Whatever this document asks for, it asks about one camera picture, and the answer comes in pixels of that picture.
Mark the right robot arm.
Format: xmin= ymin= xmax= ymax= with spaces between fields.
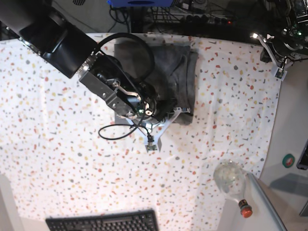
xmin=0 ymin=0 xmax=177 ymax=129

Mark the grey t-shirt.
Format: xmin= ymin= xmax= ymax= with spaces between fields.
xmin=115 ymin=41 xmax=198 ymax=125

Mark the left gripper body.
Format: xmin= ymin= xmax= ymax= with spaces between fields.
xmin=274 ymin=36 xmax=308 ymax=63

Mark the black computer keyboard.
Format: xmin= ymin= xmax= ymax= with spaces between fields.
xmin=45 ymin=210 xmax=159 ymax=231

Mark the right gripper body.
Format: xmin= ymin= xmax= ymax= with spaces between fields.
xmin=140 ymin=81 xmax=176 ymax=124

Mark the blue box with oval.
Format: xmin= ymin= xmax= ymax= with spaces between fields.
xmin=107 ymin=0 xmax=179 ymax=8

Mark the green and red tape roll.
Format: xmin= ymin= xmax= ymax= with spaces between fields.
xmin=282 ymin=154 xmax=295 ymax=168

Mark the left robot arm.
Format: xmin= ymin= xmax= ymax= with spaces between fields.
xmin=258 ymin=0 xmax=308 ymax=64

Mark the black power strip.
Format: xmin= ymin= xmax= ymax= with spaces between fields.
xmin=180 ymin=14 xmax=232 ymax=26

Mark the terrazzo patterned tablecloth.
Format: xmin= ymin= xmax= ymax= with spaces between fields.
xmin=0 ymin=34 xmax=281 ymax=231

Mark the dark phone on table edge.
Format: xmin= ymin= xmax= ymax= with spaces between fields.
xmin=296 ymin=142 xmax=308 ymax=170

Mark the clear glass bottle red cap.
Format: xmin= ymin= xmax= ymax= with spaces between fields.
xmin=213 ymin=160 xmax=253 ymax=218

